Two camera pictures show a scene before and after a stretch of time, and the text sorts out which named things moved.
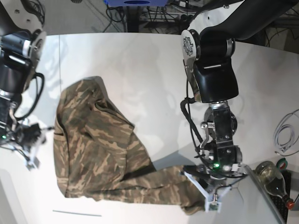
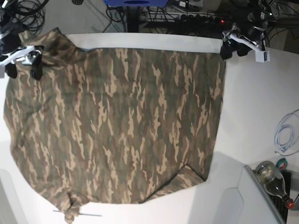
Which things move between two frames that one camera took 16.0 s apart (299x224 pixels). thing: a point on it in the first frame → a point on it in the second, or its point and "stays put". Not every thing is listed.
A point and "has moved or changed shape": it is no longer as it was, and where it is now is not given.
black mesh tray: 279,203 stays put
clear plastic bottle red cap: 273,182 stays put
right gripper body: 218,166 → 251,31
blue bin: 137,3 stays put
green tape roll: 282,164 stays put
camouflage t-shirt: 99,155 has moved or changed shape
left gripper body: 27,136 → 12,42
